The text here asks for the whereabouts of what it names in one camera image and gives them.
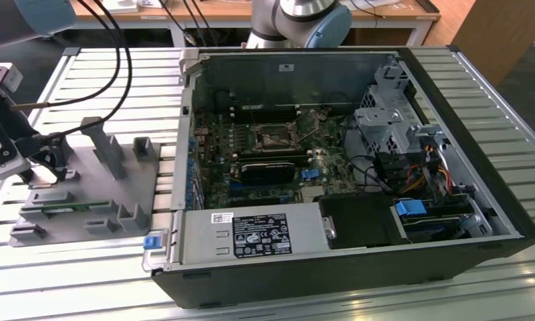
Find green RAM stick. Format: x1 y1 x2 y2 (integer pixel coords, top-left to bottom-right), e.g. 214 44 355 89
20 199 111 213

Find thin black hanging cable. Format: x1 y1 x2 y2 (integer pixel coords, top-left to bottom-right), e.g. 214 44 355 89
159 0 222 47

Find white papers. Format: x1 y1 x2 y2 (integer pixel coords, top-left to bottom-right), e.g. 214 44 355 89
351 0 404 11

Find hard disk in blue carrier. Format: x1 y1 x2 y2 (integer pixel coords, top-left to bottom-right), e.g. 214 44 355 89
390 197 473 243

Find orange red wire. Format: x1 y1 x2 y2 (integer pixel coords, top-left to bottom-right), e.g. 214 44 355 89
405 168 430 193

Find metal socket cover frame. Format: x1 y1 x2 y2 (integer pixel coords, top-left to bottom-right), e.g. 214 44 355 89
294 108 330 133

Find grey plastic parts rack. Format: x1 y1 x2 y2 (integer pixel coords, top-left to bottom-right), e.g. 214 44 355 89
8 116 165 249

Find black flat bay cover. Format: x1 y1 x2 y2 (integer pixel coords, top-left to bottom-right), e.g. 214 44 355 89
314 192 412 250

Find yellow wire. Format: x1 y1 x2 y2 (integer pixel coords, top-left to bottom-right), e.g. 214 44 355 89
436 159 456 192

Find silver finned heat sink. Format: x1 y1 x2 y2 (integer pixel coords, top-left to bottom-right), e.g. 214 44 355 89
301 186 327 203

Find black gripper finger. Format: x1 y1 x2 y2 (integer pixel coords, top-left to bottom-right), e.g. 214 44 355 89
36 133 68 184
19 156 40 187

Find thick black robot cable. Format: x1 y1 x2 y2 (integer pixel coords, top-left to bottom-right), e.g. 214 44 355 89
10 0 134 110
47 0 135 143

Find black open PC case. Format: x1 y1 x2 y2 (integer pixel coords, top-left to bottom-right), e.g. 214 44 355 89
140 45 535 310

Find black wire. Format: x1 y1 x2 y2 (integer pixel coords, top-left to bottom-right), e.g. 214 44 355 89
351 154 397 193

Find black graphics card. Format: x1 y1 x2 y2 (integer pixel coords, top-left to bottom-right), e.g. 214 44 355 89
239 162 298 185

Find CPU socket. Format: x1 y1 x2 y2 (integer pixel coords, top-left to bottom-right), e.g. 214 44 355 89
254 124 303 150

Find grey power supply unit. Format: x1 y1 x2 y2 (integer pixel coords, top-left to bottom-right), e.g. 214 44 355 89
178 209 333 265

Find silver metal drive cage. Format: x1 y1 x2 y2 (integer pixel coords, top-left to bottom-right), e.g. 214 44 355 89
354 63 430 155

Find wooden cabinet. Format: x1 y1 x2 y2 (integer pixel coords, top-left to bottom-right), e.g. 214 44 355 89
424 0 535 88

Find black RAM slot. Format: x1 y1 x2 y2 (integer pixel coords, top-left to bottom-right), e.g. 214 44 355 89
238 155 310 166
237 150 309 159

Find green motherboard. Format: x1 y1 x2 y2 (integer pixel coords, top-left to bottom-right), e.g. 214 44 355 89
190 106 362 210

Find thin wire locking lever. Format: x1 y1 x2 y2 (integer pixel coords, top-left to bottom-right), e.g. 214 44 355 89
298 124 323 144

